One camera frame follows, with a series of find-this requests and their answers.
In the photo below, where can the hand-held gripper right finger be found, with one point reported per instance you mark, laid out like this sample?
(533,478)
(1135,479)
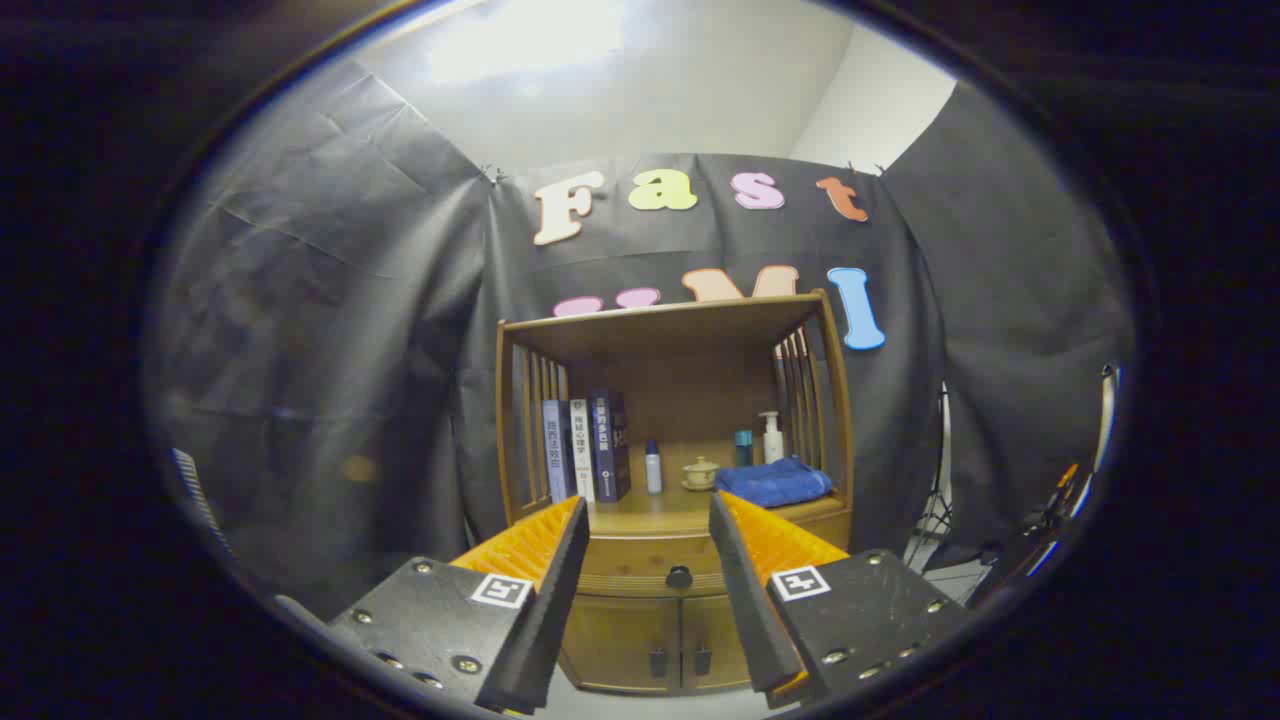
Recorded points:
(745,610)

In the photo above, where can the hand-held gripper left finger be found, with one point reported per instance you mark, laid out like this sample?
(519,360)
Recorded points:
(545,620)

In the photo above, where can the wooden drawer with black knob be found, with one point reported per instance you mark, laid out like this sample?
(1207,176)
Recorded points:
(640,555)

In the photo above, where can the wooden cabinet door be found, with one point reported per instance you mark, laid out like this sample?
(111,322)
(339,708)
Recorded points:
(715,630)
(620,640)

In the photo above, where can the wooden countertop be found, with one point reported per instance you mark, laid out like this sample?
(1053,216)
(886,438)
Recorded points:
(650,512)

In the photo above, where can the wooden cabinet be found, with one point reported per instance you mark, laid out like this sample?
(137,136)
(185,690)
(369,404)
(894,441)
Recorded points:
(690,385)

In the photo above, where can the blue towel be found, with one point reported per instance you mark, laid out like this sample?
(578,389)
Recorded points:
(770,482)

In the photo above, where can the beige lidded teacup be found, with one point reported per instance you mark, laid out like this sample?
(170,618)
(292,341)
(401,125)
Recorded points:
(700,474)

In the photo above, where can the teal bottle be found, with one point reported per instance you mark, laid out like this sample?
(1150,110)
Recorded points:
(743,450)

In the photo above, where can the light blue book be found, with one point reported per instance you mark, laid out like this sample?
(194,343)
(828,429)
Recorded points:
(555,455)

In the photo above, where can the white pump bottle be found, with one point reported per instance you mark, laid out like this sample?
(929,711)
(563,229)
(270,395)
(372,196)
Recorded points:
(772,445)

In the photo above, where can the white bottle with blue cap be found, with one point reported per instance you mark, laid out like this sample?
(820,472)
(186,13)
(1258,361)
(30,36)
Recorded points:
(653,470)

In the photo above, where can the white book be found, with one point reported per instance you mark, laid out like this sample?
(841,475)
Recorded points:
(581,450)

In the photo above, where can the dark blue book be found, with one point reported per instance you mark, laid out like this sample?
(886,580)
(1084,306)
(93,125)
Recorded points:
(608,445)

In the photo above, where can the black equipment with orange part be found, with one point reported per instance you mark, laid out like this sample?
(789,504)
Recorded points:
(1030,545)

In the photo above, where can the black backdrop cloth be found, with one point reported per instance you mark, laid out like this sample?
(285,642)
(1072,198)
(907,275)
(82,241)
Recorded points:
(330,350)

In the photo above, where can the dark ribbed object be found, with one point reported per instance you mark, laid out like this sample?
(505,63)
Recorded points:
(195,495)

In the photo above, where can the white curved panel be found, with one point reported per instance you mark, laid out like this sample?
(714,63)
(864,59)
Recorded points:
(1105,420)

